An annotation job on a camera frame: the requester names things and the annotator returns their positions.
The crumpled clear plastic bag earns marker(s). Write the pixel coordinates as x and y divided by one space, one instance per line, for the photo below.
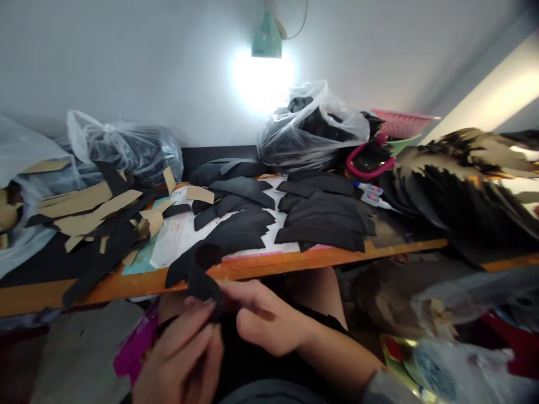
471 345

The grey sheet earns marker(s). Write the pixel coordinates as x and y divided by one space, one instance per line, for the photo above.
84 357

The person's left fingers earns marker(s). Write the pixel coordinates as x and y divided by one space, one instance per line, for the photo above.
196 313

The white glue bottle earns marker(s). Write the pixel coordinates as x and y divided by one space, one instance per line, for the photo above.
374 198
368 187

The fanned stack of brown-backed pieces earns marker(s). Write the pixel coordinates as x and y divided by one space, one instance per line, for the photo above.
459 185

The magenta packet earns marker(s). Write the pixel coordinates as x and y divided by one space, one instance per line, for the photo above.
134 341

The knotted clear bag black pieces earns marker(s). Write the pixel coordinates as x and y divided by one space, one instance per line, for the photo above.
126 147

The black curved foam piece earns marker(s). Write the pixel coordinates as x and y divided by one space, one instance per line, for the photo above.
206 277

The green plastic dish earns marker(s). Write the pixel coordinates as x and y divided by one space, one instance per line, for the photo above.
404 143

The white cutting board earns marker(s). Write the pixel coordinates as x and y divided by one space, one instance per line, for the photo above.
177 248

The green lamp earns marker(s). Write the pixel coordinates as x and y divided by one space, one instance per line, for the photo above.
266 38

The pile of black crescent pieces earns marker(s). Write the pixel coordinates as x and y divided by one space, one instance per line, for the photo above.
236 202

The pile of brown black offcuts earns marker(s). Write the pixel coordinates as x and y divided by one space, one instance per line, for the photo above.
105 219

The red plastic stool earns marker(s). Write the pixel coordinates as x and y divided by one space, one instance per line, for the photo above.
509 336

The person's right hand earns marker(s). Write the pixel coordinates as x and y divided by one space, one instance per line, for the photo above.
273 324

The person's left hand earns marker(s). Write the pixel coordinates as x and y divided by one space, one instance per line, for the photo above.
177 357

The clear bag of brown scraps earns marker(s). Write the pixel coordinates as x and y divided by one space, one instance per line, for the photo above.
21 168

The pile of layered black pieces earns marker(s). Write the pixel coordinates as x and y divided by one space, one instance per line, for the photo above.
328 214

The clear bag of black pieces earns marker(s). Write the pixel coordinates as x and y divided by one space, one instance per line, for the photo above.
311 134

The person's legs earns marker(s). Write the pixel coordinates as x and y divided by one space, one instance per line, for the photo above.
311 294

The teal mat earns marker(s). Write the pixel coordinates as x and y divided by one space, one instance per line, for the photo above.
143 256

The pink plastic basket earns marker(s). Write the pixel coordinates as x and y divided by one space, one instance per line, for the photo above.
402 120

